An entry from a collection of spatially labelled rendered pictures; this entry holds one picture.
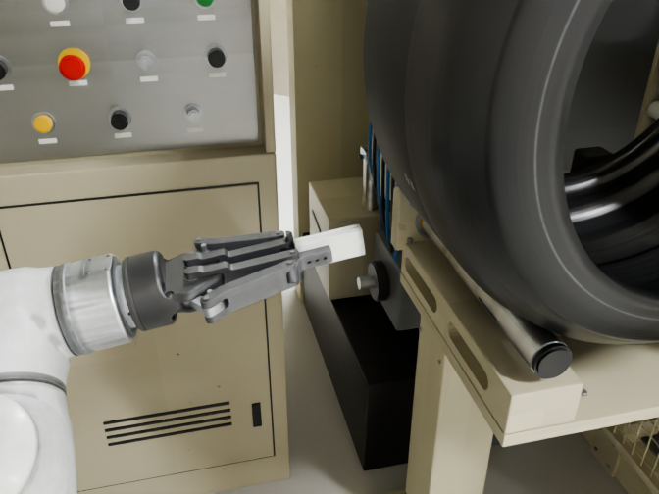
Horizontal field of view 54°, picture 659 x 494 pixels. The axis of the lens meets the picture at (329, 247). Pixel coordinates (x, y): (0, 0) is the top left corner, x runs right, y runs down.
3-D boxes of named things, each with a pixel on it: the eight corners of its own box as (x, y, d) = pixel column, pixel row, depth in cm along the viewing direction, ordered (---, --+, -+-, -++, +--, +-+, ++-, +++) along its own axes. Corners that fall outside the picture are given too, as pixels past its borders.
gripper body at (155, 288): (115, 287, 57) (218, 263, 58) (119, 242, 64) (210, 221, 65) (139, 351, 61) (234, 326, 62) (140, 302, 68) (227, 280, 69)
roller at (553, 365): (447, 227, 99) (420, 234, 98) (446, 202, 97) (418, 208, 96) (572, 374, 70) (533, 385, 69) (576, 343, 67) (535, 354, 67)
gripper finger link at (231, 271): (183, 267, 62) (183, 274, 61) (296, 241, 63) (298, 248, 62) (193, 299, 64) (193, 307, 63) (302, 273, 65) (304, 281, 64)
